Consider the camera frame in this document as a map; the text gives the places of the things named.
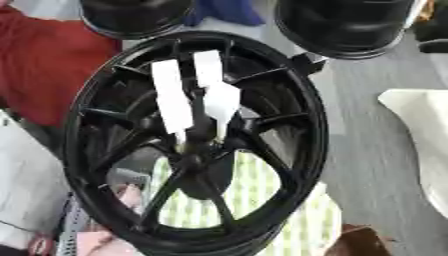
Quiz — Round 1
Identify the person's hand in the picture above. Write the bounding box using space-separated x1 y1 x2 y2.
73 183 146 256

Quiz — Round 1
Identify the black round tyre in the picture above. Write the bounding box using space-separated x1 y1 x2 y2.
273 0 431 61
77 0 198 41

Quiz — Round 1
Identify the white curved object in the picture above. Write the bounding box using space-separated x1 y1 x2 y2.
376 88 448 220

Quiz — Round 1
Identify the dark object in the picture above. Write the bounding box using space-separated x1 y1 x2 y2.
411 18 448 54

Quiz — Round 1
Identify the person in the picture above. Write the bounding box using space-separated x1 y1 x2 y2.
0 4 125 128
0 109 74 252

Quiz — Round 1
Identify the blue cloth item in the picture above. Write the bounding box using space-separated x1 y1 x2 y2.
182 0 268 28

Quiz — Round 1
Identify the brown object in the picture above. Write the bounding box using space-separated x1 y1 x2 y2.
323 223 399 256

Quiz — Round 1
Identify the black clamp block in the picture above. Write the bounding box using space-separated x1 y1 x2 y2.
288 52 329 76

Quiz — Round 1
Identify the black spoked wheel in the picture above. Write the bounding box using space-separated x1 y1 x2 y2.
59 30 331 256

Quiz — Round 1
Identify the white pin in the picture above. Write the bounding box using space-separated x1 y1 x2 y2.
192 49 228 90
199 81 244 142
150 58 196 145

